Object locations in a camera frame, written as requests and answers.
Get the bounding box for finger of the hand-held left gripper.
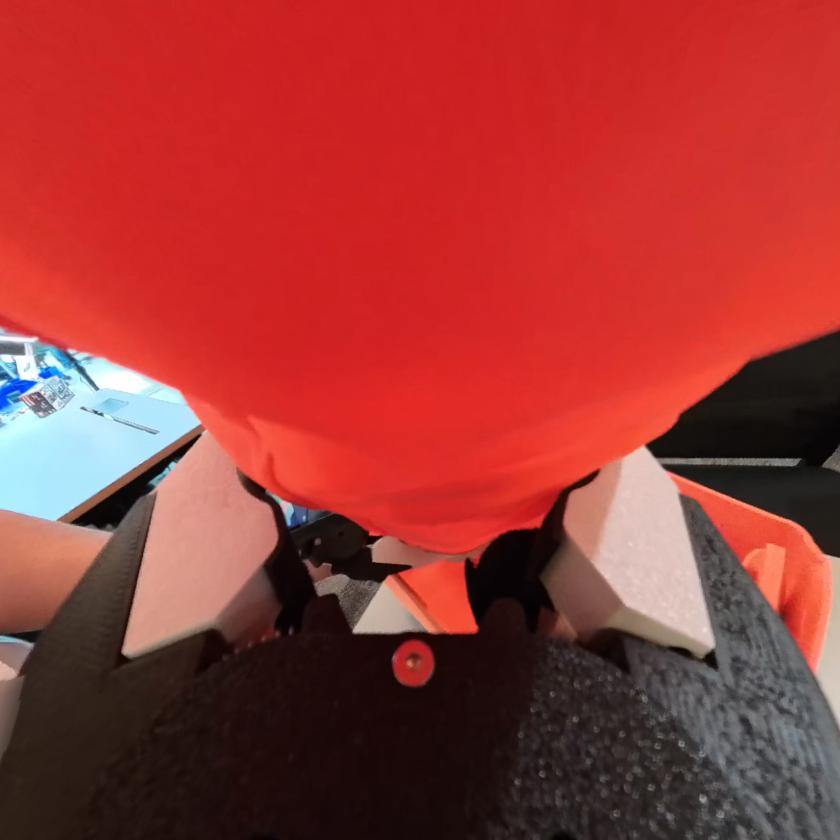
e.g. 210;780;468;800
371;537;460;567
353;577;429;635

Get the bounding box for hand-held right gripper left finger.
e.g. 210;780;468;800
121;430;314;660

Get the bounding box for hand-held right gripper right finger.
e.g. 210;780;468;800
465;446;718;660

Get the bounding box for red cloth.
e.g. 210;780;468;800
0;0;840;672

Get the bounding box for person's left forearm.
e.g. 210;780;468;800
0;508;114;634

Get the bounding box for white desk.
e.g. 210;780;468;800
0;367;206;524

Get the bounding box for grey flat panel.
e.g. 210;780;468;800
80;388;162;437

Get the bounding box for black furniture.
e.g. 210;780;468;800
656;327;840;559

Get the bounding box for black red box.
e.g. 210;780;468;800
18;379;74;419

